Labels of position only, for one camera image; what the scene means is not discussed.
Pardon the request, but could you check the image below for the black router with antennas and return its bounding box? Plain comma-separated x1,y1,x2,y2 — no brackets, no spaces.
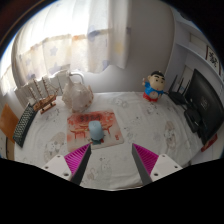
167,74,194,106

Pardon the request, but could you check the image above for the white ceramic teapot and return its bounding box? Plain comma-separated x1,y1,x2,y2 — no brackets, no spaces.
61,72,95,113

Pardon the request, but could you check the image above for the cartoon boy figurine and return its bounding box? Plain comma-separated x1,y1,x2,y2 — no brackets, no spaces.
142,70,168,103

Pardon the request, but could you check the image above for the wooden model sailing ship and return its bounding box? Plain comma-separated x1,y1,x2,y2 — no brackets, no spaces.
28,76,58,115

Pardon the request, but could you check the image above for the black box device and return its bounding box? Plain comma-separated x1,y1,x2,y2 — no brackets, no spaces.
183,107,204,134

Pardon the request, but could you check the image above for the red cartoon print mouse pad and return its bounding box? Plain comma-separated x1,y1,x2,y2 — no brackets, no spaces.
66,110,125,153

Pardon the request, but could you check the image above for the white star print curtain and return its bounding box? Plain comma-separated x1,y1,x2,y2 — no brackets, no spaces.
11,0,131,98

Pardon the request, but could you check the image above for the white printed tablecloth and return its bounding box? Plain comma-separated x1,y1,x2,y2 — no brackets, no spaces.
13,91,206,189

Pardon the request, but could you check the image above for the white wall shelf unit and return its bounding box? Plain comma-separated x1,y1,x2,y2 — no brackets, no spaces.
166,6,224,101

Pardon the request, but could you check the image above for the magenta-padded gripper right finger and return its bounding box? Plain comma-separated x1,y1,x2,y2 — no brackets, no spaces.
131,143,184,186

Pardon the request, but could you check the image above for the black monitor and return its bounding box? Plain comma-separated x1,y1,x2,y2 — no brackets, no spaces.
184,68,224,145

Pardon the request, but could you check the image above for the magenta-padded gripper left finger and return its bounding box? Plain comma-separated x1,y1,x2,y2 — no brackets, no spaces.
41,143,92,185

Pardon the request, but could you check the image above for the light blue computer mouse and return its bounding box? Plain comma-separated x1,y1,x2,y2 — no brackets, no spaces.
88,120,106,145

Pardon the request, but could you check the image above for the black keyboard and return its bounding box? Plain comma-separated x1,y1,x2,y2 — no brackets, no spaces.
12,103,39,148

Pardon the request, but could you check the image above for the red paper packet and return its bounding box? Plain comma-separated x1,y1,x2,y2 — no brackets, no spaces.
200,133,219,153

